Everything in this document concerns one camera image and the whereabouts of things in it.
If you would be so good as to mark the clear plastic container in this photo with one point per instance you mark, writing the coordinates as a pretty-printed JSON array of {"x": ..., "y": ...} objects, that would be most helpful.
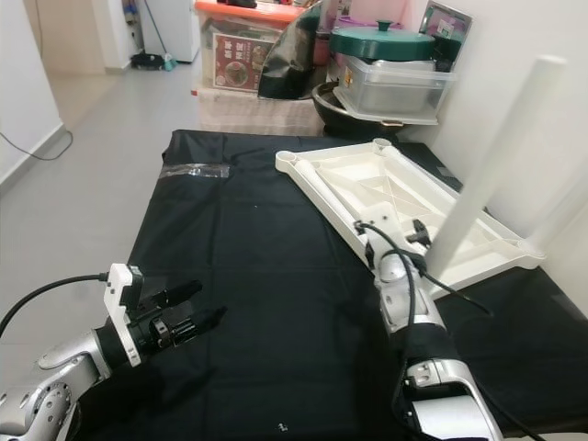
[{"x": 395, "y": 87}]

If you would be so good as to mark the clear tape strip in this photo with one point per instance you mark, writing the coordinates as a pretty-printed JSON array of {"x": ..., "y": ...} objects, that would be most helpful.
[{"x": 193, "y": 170}]

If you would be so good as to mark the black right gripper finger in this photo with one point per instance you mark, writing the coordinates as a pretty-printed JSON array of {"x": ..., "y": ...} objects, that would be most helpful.
[
  {"x": 422, "y": 232},
  {"x": 369, "y": 255}
]

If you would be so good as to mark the broom with dustpan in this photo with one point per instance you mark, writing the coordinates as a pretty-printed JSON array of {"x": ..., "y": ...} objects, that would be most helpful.
[{"x": 152, "y": 62}]

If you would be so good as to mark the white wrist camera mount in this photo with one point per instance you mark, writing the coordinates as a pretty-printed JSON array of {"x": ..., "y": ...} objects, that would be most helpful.
[
  {"x": 390, "y": 230},
  {"x": 119, "y": 294}
]

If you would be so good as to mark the small grey tape patch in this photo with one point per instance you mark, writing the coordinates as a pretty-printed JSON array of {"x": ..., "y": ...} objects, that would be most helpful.
[{"x": 446, "y": 171}]

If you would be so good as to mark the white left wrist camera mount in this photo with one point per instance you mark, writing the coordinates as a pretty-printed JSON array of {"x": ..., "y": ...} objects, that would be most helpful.
[{"x": 119, "y": 294}]

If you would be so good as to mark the black wok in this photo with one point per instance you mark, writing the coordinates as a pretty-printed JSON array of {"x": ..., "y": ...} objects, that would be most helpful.
[{"x": 335, "y": 117}]

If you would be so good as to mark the low translucent storage box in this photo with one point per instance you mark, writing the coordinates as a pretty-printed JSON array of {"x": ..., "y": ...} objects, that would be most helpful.
[{"x": 253, "y": 112}]

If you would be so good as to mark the black tablecloth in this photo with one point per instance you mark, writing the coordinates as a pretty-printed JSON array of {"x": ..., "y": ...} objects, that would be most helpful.
[{"x": 285, "y": 303}]

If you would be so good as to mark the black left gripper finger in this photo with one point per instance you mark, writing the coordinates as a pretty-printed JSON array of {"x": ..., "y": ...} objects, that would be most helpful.
[
  {"x": 176, "y": 293},
  {"x": 200, "y": 325}
]

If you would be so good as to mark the white appliance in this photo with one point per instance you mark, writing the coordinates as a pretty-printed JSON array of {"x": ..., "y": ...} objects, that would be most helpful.
[{"x": 179, "y": 28}]

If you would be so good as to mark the white plastic table leg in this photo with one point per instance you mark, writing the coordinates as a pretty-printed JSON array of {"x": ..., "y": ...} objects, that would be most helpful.
[
  {"x": 502, "y": 156},
  {"x": 565, "y": 216}
]

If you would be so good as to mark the red printed carton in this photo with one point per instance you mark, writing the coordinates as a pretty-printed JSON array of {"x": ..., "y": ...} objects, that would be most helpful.
[{"x": 242, "y": 62}]

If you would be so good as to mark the pink plastic box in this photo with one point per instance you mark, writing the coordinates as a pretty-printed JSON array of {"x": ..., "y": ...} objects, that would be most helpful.
[{"x": 386, "y": 9}]

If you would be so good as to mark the green cooking pot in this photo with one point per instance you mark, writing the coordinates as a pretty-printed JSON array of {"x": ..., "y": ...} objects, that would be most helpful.
[{"x": 381, "y": 44}]

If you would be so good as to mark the white plastic children table top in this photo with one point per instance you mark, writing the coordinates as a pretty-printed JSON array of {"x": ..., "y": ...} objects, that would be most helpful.
[{"x": 349, "y": 179}]

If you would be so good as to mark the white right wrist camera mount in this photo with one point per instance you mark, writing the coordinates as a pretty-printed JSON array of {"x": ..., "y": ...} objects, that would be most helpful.
[{"x": 390, "y": 230}]

